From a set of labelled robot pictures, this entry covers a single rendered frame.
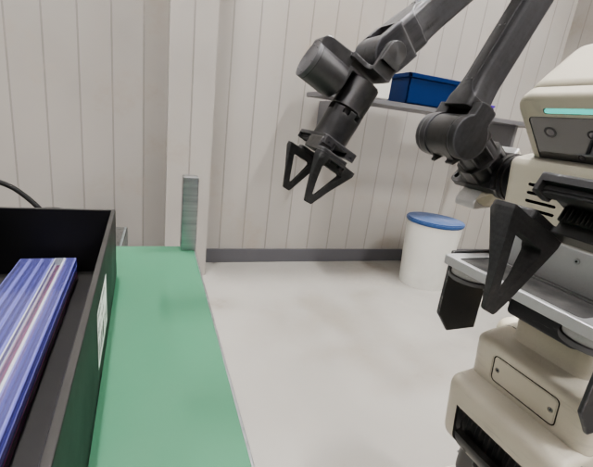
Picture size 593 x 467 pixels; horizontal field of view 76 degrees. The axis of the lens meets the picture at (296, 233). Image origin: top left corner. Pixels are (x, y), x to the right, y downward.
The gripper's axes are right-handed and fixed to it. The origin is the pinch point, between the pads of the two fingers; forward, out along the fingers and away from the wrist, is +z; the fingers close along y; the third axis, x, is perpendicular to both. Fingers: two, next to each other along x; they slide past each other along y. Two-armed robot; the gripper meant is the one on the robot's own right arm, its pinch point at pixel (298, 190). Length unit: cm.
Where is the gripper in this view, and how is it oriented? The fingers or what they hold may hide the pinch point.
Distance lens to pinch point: 62.0
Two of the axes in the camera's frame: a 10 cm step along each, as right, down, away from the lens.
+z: -5.2, 8.5, 0.9
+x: 7.7, 4.2, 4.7
